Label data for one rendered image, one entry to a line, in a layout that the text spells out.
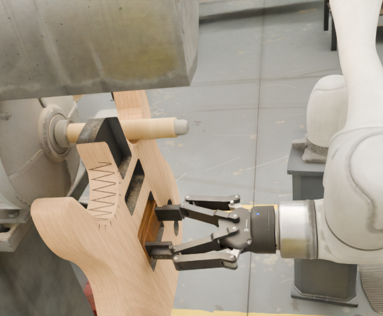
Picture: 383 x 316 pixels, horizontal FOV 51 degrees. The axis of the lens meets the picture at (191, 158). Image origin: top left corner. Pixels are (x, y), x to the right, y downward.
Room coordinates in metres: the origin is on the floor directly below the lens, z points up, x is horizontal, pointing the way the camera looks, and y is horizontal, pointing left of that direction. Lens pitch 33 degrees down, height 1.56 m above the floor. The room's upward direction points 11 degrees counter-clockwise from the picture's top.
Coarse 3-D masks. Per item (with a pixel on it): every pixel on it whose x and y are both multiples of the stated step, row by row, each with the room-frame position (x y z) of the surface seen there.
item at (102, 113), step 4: (100, 112) 0.96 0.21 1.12; (104, 112) 0.95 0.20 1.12; (108, 112) 0.95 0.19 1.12; (112, 112) 0.95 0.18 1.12; (116, 112) 0.94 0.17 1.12; (96, 116) 0.94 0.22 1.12; (100, 116) 0.94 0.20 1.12; (104, 116) 0.93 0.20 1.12; (108, 116) 0.93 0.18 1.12; (112, 116) 0.92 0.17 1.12; (116, 116) 0.92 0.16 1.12; (84, 204) 0.84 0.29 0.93
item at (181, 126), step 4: (176, 120) 0.56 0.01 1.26; (180, 120) 0.56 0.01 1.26; (184, 120) 0.56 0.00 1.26; (176, 124) 0.56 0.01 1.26; (180, 124) 0.55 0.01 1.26; (184, 124) 0.55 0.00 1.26; (188, 124) 0.56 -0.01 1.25; (176, 128) 0.55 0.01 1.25; (180, 128) 0.55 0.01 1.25; (184, 128) 0.55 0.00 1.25; (188, 128) 0.56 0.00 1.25; (176, 132) 0.55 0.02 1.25; (180, 132) 0.55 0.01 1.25; (184, 132) 0.55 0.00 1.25
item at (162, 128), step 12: (120, 120) 0.60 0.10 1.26; (132, 120) 0.58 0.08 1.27; (144, 120) 0.58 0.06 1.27; (156, 120) 0.57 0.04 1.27; (168, 120) 0.56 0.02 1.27; (72, 132) 0.60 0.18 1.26; (132, 132) 0.57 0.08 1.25; (144, 132) 0.56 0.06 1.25; (156, 132) 0.56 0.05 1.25; (168, 132) 0.55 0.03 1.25
